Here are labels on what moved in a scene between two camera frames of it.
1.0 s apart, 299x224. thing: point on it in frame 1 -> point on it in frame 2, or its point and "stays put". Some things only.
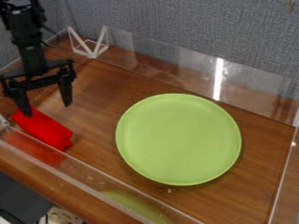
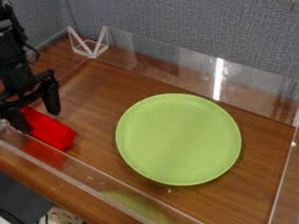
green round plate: x=179 y=139 stays put
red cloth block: x=45 y=129 stays put
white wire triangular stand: x=88 y=47 stays put
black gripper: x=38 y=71 -> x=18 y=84
